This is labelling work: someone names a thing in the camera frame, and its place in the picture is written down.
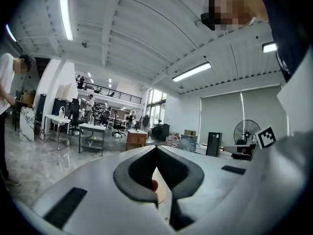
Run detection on marble block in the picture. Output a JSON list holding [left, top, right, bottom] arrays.
[[19, 106, 36, 142]]

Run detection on black head-worn camera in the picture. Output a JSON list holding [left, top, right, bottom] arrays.
[[200, 12, 216, 31]]

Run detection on ceiling tube light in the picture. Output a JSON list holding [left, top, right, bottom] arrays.
[[59, 0, 74, 41], [262, 41, 278, 54], [172, 61, 212, 83], [5, 23, 18, 43]]

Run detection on black tower appliance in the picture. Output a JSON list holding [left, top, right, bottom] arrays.
[[205, 131, 224, 158]]

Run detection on stack of water bottles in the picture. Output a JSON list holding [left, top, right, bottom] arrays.
[[165, 132, 181, 148]]

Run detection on black mezzanine railing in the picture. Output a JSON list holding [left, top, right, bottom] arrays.
[[76, 80, 143, 105]]

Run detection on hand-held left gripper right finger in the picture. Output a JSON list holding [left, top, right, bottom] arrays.
[[156, 144, 252, 231]]

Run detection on black office chair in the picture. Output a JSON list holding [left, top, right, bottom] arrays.
[[67, 98, 84, 135], [112, 116, 128, 139]]

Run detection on black cabinet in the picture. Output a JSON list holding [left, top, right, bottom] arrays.
[[151, 123, 171, 142]]

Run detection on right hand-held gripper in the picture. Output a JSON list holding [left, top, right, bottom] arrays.
[[254, 125, 277, 150]]

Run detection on white wall counter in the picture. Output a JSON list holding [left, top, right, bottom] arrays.
[[195, 143, 257, 156]]

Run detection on wooden cabinet with white top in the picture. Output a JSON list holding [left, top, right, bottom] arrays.
[[125, 129, 148, 152]]

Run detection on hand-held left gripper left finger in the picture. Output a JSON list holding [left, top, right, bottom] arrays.
[[31, 144, 177, 235]]

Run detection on grey roller blind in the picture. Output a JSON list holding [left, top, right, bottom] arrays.
[[200, 85, 289, 148]]

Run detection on black standing fan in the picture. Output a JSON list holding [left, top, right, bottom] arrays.
[[233, 119, 262, 154]]

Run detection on tall window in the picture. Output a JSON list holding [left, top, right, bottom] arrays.
[[145, 88, 168, 129]]

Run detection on grey table with white top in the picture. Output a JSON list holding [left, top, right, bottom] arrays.
[[78, 122, 107, 157]]

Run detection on white metal table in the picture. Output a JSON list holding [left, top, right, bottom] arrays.
[[43, 114, 72, 152]]

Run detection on person's head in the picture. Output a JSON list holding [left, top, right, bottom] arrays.
[[200, 0, 269, 32]]

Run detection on grey marble slab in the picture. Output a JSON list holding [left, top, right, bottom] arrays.
[[179, 134, 199, 153]]

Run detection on person's dark shirt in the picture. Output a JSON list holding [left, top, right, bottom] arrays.
[[253, 0, 313, 83]]

